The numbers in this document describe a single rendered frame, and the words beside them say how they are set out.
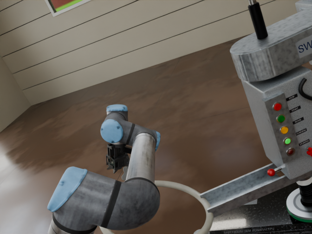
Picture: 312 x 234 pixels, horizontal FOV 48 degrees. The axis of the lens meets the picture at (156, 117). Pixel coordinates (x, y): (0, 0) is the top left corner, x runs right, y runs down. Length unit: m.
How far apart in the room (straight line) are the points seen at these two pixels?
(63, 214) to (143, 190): 0.20
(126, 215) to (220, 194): 0.86
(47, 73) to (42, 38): 0.93
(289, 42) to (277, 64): 0.08
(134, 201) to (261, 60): 0.70
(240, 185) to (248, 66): 0.59
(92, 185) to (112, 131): 0.55
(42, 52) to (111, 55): 1.84
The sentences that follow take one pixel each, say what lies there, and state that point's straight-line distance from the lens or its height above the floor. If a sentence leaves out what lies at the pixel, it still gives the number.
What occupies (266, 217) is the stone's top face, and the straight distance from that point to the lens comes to 1.84.
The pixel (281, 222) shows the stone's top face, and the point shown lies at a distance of 1.81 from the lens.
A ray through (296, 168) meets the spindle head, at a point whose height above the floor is 1.17.
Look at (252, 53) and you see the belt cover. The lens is 1.28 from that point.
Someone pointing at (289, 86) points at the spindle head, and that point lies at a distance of 1.35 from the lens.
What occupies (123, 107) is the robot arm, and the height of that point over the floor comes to 1.62.
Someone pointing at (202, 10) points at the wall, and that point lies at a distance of 7.70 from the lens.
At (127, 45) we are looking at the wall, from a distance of 8.30.
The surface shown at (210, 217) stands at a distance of 1.50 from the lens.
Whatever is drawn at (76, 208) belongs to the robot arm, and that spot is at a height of 1.69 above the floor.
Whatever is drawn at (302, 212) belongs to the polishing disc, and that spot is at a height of 0.88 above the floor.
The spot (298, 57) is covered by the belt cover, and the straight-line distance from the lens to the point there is 1.34.
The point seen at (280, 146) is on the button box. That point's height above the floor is 1.31.
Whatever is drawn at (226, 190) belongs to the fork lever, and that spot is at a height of 1.09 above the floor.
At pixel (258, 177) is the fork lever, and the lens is 1.66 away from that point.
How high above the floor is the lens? 2.10
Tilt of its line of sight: 22 degrees down
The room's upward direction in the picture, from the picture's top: 25 degrees counter-clockwise
